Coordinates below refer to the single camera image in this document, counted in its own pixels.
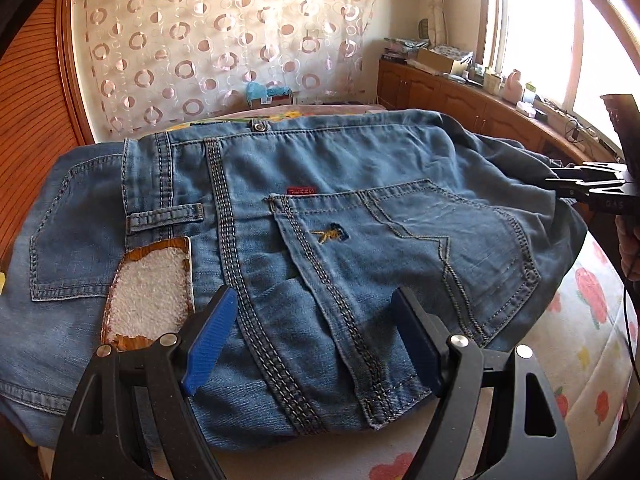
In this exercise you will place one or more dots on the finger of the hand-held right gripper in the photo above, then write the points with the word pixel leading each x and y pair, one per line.
pixel 567 187
pixel 590 171

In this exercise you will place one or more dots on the open cardboard box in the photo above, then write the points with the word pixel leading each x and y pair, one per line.
pixel 442 60

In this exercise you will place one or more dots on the low wooden cabinet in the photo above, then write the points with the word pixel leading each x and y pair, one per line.
pixel 450 100

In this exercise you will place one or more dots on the sheer circle-pattern curtain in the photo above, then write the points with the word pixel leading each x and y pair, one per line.
pixel 225 45

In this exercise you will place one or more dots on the white plastic jug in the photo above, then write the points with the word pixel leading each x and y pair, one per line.
pixel 512 87

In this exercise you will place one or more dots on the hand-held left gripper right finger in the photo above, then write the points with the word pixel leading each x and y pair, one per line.
pixel 417 340

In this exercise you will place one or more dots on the strawberry flower print bedsheet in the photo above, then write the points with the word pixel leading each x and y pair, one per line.
pixel 585 320

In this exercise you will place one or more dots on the stack of magazines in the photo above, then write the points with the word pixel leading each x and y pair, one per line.
pixel 402 50

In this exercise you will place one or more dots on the blue denim pants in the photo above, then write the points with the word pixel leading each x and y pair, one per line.
pixel 300 185

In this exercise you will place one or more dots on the window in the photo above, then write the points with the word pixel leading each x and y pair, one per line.
pixel 540 25

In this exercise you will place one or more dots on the small box with blue bag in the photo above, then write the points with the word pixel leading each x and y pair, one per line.
pixel 267 94

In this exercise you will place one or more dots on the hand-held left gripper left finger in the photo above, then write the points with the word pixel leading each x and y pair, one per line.
pixel 210 340

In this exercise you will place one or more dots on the person's right hand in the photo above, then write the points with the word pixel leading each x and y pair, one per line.
pixel 632 247

